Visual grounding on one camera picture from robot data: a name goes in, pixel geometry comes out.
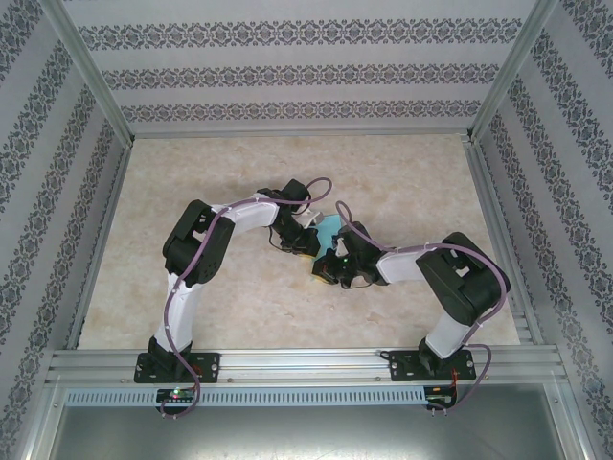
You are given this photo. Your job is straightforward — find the short aluminium frame strut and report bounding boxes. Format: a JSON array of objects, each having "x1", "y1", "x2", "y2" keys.
[
  {"x1": 543, "y1": 380, "x2": 600, "y2": 460},
  {"x1": 18, "y1": 380, "x2": 68, "y2": 460}
]

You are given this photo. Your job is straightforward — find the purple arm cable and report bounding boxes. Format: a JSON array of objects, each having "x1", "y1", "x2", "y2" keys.
[
  {"x1": 160, "y1": 175, "x2": 335, "y2": 421},
  {"x1": 334, "y1": 199, "x2": 511, "y2": 416}
]

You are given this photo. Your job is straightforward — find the long aluminium mounting rail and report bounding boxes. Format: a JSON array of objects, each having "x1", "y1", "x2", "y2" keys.
[{"x1": 45, "y1": 348, "x2": 569, "y2": 384}]

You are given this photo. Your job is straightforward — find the aluminium side rail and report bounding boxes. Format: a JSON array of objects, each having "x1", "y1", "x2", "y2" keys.
[
  {"x1": 462, "y1": 138, "x2": 545, "y2": 346},
  {"x1": 64, "y1": 141, "x2": 135, "y2": 351}
]

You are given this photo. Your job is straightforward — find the light blue cloth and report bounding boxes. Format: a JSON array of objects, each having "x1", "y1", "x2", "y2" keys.
[{"x1": 309, "y1": 214, "x2": 344, "y2": 264}]

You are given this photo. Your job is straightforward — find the grey sheet metal panel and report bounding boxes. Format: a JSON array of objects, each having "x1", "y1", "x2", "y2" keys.
[{"x1": 47, "y1": 404, "x2": 590, "y2": 460}]

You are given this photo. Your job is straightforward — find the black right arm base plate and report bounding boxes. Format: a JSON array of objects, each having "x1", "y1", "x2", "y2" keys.
[{"x1": 387, "y1": 349, "x2": 478, "y2": 383}]

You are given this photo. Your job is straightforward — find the aluminium frame post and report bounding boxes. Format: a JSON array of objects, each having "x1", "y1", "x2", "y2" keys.
[
  {"x1": 35, "y1": 0, "x2": 137, "y2": 147},
  {"x1": 466, "y1": 0, "x2": 561, "y2": 145}
]

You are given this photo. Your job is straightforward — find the circuit board with green light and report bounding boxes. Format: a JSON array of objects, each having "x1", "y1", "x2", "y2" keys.
[{"x1": 155, "y1": 388, "x2": 198, "y2": 403}]

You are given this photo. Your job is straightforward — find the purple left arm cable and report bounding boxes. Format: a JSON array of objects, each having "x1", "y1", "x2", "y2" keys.
[{"x1": 160, "y1": 175, "x2": 335, "y2": 421}]

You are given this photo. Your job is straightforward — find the slotted grey cable duct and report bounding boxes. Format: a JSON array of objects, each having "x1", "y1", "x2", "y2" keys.
[{"x1": 64, "y1": 386, "x2": 427, "y2": 407}]

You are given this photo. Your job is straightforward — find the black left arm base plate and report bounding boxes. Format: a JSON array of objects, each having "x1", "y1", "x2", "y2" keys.
[{"x1": 133, "y1": 352, "x2": 222, "y2": 384}]

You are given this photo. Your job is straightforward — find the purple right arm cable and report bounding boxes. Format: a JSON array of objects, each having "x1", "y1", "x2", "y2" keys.
[{"x1": 334, "y1": 199, "x2": 511, "y2": 416}]

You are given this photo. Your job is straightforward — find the thin aluminium back rail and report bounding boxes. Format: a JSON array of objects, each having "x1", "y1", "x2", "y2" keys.
[{"x1": 128, "y1": 126, "x2": 475, "y2": 141}]

